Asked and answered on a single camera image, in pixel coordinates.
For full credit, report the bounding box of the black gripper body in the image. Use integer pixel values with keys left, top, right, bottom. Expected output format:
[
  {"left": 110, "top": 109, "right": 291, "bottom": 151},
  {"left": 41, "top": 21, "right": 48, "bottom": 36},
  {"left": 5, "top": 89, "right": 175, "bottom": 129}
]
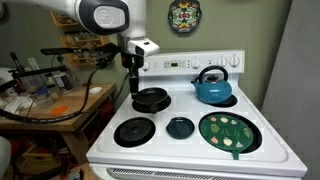
[{"left": 121, "top": 53, "right": 144, "bottom": 77}]

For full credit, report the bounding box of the blue kettle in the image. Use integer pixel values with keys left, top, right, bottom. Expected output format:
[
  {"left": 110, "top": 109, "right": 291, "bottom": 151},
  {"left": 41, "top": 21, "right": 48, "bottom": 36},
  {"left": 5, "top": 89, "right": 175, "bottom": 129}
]
[{"left": 191, "top": 66, "right": 232, "bottom": 104}]

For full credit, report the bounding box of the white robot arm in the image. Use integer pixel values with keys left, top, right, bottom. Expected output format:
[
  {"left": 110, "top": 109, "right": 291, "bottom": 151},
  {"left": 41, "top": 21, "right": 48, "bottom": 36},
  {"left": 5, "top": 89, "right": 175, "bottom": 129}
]
[{"left": 1, "top": 0, "right": 159, "bottom": 97}]

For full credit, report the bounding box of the black frying pan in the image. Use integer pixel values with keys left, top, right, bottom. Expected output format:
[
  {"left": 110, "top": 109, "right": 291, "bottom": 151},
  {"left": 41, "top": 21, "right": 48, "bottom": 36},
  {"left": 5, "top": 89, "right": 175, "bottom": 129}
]
[{"left": 132, "top": 87, "right": 171, "bottom": 114}]

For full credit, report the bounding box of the white small dish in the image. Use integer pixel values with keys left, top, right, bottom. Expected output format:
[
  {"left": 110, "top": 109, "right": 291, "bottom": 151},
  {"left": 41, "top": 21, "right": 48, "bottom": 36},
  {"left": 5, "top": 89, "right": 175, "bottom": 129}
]
[{"left": 89, "top": 87, "right": 103, "bottom": 95}]

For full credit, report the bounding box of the front left coil burner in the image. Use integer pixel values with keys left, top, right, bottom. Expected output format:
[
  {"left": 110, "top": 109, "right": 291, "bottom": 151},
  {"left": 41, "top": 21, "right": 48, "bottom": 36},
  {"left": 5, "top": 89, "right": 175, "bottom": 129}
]
[{"left": 114, "top": 117, "right": 156, "bottom": 148}]

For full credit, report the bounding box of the wooden spice rack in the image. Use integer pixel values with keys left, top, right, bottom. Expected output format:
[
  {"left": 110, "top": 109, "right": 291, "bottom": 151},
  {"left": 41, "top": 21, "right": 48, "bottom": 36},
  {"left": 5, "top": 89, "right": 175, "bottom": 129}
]
[{"left": 50, "top": 12, "right": 110, "bottom": 65}]

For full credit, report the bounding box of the wooden table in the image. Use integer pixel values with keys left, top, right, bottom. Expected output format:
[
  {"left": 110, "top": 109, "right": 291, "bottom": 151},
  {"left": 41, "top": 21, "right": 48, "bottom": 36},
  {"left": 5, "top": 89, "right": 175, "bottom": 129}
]
[{"left": 0, "top": 83, "right": 116, "bottom": 164}]

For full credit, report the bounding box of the white electric stove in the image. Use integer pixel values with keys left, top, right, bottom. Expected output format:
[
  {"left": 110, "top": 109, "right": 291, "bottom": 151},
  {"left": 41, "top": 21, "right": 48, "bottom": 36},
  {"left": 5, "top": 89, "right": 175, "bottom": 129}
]
[{"left": 87, "top": 49, "right": 307, "bottom": 180}]

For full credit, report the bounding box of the orange lid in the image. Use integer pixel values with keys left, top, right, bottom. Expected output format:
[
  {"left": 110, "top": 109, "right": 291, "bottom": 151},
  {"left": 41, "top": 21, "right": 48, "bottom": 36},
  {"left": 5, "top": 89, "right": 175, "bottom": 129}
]
[{"left": 51, "top": 106, "right": 68, "bottom": 115}]

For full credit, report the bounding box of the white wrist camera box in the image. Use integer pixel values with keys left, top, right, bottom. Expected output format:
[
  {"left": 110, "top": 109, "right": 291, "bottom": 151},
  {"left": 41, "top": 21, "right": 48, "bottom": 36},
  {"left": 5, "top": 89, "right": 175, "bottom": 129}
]
[{"left": 127, "top": 38, "right": 160, "bottom": 57}]

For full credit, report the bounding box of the black camera stand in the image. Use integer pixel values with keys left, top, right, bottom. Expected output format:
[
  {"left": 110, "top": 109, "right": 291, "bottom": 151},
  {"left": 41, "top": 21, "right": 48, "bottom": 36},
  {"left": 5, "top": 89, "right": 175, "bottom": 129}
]
[{"left": 0, "top": 46, "right": 101, "bottom": 93}]

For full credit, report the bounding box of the colourful decorative wall plate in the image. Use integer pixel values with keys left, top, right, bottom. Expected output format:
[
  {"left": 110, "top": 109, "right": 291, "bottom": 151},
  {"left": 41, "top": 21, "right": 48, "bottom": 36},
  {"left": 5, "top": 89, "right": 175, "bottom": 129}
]
[{"left": 168, "top": 0, "right": 202, "bottom": 33}]

